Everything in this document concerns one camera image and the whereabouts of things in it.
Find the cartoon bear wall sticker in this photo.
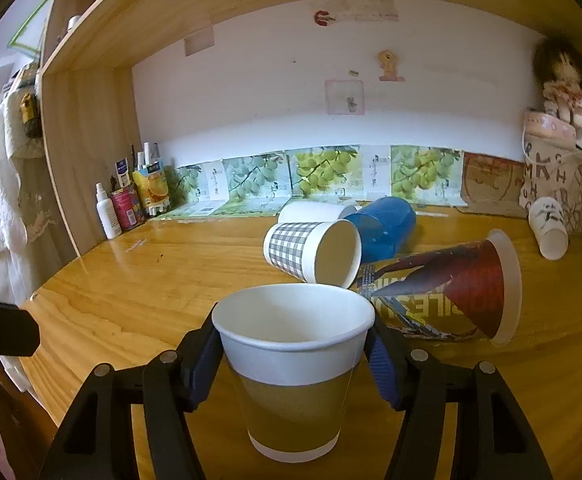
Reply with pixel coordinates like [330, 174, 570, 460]
[376, 50, 406, 82]

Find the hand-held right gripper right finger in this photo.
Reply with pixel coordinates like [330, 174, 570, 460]
[364, 322, 554, 480]

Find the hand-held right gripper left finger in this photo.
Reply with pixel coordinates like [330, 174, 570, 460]
[38, 318, 225, 480]

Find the small white inked paper cup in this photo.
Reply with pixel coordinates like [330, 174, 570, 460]
[528, 197, 569, 261]

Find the letter printed fabric bag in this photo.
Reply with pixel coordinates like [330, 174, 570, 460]
[519, 136, 582, 235]

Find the brown cardboard panel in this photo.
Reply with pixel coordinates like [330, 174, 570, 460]
[462, 152, 529, 219]

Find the blue plastic cup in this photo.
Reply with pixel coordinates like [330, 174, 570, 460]
[344, 197, 417, 265]

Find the wooden shelf unit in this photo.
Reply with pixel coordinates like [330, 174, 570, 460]
[19, 0, 582, 321]

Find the pink can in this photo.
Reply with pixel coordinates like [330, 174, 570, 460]
[110, 187, 147, 233]

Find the large printed paper cup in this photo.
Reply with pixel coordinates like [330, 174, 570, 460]
[349, 228, 522, 345]

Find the pink patterned box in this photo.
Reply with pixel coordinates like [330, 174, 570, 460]
[523, 112, 582, 153]

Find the pink square wall sticker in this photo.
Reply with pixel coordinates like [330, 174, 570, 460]
[325, 79, 365, 117]

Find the dark haired rag doll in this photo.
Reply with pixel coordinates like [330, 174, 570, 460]
[532, 35, 582, 141]

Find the white hanging garment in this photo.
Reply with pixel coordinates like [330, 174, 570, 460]
[0, 64, 67, 305]

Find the white spray bottle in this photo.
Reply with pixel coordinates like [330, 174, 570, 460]
[95, 183, 123, 240]

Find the brown banded paper cup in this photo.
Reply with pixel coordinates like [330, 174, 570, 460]
[211, 283, 376, 464]

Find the plain white paper cup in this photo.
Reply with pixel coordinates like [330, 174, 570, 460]
[277, 202, 357, 224]

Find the grey checkered paper cup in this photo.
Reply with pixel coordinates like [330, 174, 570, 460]
[263, 219, 362, 289]

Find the orange juice pouch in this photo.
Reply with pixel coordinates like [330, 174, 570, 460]
[132, 161, 171, 218]

